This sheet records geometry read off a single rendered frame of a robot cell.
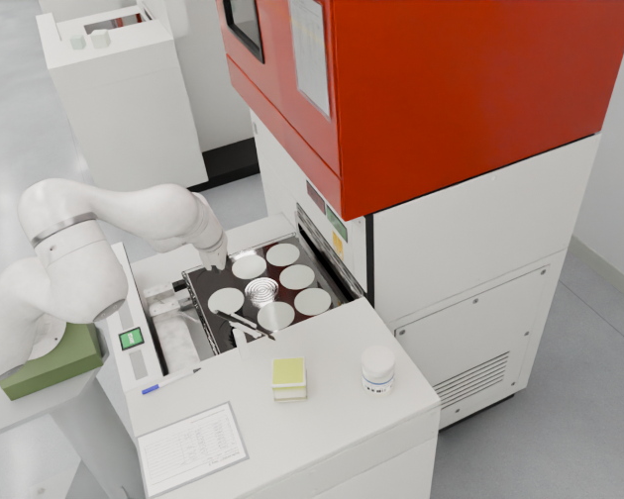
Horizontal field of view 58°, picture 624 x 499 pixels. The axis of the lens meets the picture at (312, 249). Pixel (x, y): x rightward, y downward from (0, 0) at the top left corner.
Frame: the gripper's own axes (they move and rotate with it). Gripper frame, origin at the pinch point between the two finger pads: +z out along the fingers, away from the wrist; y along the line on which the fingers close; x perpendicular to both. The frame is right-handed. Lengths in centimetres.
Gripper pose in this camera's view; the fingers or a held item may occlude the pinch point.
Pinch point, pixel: (224, 261)
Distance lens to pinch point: 154.6
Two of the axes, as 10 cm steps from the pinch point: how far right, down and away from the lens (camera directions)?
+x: 9.9, -0.1, -1.1
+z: 1.1, 4.0, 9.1
